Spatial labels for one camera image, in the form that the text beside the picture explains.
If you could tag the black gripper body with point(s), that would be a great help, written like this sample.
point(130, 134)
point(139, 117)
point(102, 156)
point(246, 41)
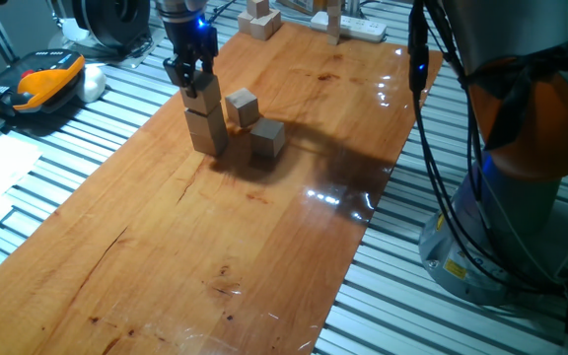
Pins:
point(183, 39)

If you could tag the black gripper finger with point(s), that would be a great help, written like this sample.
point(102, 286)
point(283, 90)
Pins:
point(180, 74)
point(208, 64)

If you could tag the light wooden cube block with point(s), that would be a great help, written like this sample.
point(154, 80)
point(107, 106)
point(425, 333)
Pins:
point(267, 138)
point(206, 123)
point(242, 106)
point(211, 144)
point(204, 93)

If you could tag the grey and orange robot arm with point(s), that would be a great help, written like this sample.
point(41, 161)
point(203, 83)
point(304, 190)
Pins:
point(511, 49)

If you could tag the wide wooden block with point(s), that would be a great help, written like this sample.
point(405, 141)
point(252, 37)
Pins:
point(262, 27)

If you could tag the black round device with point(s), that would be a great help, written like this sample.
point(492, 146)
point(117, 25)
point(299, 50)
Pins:
point(111, 22)

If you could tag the small wooden block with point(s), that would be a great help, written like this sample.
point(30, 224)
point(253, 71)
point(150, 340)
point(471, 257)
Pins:
point(258, 7)

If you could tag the white rounded object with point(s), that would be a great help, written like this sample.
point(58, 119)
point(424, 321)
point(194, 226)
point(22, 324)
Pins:
point(92, 84)

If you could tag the cardboard box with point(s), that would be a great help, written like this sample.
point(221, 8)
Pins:
point(304, 5)

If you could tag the silver metal rod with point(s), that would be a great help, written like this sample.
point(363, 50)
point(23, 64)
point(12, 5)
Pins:
point(57, 12)

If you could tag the orange and black teach pendant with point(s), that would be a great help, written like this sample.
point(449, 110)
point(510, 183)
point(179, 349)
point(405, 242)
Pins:
point(37, 79)

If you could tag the white power strip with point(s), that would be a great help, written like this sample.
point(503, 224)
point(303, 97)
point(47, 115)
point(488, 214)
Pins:
point(348, 27)

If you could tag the varnished wooden board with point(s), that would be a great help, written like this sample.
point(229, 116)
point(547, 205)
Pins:
point(165, 271)

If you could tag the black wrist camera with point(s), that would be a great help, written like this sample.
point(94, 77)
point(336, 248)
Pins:
point(206, 34)

